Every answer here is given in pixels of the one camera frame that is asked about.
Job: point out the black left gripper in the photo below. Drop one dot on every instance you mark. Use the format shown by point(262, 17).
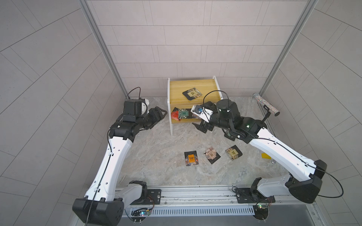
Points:
point(154, 117)

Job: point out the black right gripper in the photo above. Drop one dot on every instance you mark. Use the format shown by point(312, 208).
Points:
point(202, 128)

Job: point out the orange label black tea bag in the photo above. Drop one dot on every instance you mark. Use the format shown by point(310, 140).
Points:
point(191, 158)

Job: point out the yellow olive tea bag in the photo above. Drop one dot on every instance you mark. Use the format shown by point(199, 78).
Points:
point(234, 152)

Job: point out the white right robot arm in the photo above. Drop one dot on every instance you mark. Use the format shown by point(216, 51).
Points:
point(304, 178)

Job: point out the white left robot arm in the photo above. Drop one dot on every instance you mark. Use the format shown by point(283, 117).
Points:
point(100, 206)

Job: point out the red tea bag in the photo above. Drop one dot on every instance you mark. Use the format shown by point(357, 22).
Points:
point(175, 114)

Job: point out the green label floral tea bag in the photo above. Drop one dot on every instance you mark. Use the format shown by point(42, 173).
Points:
point(184, 114)

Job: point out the beige label tea bag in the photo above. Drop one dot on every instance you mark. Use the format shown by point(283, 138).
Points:
point(192, 94)

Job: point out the yellow tag on floor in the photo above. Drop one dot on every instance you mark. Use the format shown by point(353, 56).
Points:
point(265, 156)

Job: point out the glitter roller on black stand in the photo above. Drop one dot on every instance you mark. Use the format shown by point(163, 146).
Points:
point(271, 110)

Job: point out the left circuit board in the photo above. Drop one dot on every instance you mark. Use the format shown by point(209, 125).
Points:
point(139, 215)

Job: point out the circuit board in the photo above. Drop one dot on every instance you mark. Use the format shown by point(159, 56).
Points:
point(261, 212)
point(139, 215)

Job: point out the right circuit board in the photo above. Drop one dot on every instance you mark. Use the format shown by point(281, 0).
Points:
point(261, 212)

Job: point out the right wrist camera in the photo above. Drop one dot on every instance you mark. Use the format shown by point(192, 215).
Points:
point(202, 112)

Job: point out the white frame wooden shelf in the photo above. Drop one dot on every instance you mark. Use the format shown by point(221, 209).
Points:
point(176, 99)

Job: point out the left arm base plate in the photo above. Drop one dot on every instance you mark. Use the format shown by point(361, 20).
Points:
point(152, 197)

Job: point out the aluminium rail frame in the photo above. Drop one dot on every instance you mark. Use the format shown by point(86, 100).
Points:
point(219, 201)

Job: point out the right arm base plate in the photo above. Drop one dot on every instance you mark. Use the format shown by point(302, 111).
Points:
point(248, 195)

